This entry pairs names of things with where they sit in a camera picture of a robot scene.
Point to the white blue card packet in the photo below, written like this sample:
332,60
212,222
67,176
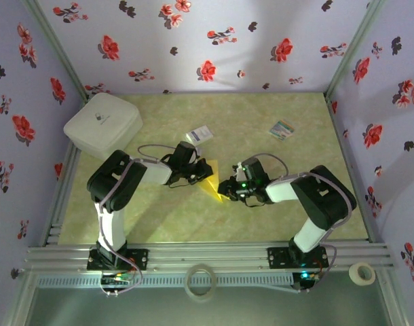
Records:
202,133

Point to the long aluminium mounting rail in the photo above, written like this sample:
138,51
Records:
207,254

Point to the yellow square paper sheet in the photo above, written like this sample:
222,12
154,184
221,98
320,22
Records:
210,185

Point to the white plastic storage box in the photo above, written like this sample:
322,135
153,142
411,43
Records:
98,129

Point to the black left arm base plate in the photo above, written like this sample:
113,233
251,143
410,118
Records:
140,258

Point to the aluminium frame post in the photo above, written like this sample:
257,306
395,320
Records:
55,44
357,44

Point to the colourful striped card packet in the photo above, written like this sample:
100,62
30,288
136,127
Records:
281,129

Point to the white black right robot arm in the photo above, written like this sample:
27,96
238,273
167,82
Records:
281,192

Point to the aluminium side rail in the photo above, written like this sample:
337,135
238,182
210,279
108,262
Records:
54,220
342,136

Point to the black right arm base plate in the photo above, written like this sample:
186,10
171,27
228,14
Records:
275,258

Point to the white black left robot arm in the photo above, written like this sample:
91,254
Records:
156,173

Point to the clear adhesive tape roll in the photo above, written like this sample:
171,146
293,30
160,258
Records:
189,288

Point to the white adhesive tape roll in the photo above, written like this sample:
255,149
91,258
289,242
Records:
354,275

